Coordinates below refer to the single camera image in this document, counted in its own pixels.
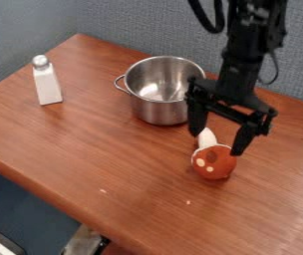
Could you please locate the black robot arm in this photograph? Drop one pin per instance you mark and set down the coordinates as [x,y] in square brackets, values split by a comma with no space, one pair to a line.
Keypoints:
[253,24]

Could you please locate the white salt shaker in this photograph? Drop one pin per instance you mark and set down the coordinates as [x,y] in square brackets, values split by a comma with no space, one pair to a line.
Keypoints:
[45,80]

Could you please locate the metal pot with handles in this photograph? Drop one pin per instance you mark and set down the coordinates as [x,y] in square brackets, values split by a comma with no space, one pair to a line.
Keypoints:
[154,82]

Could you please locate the metal table leg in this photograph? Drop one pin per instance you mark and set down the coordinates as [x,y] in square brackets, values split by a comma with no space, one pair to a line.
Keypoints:
[86,242]

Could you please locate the red and white toy mushroom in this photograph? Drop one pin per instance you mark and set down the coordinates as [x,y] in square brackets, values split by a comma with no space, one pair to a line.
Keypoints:
[211,160]

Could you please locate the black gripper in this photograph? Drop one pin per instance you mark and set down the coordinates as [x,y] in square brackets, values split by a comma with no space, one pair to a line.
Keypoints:
[207,97]

